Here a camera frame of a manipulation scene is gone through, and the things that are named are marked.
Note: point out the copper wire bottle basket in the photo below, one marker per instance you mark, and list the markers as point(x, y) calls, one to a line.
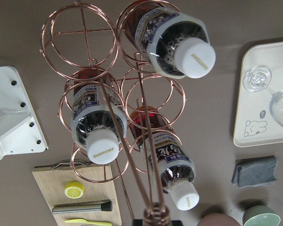
point(155, 213)

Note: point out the tea bottle moved to tray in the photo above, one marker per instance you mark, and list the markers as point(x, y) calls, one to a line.
point(176, 169)

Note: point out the tea bottle far corner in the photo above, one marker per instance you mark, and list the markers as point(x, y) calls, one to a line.
point(176, 44)

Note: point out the bamboo cutting board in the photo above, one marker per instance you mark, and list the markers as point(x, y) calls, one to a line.
point(52, 184)

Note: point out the steel muddler black tip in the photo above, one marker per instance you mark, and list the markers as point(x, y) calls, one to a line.
point(104, 205)

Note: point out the half lemon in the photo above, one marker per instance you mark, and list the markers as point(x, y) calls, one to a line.
point(74, 190)

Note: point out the cream rabbit tray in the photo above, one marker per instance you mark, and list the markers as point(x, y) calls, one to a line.
point(254, 124)

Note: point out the grey folded cloth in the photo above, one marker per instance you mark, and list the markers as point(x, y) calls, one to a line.
point(255, 172)

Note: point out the yellow plastic knife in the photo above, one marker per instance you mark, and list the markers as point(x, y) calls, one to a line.
point(84, 221)

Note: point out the clear wine glass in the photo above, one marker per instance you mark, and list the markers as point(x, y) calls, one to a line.
point(257, 79)

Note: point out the green bowl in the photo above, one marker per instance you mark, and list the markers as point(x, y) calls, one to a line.
point(260, 215)

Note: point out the tea bottle by handle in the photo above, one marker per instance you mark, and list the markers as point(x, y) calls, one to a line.
point(92, 125)

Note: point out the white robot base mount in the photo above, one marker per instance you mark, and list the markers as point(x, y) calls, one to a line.
point(20, 131)

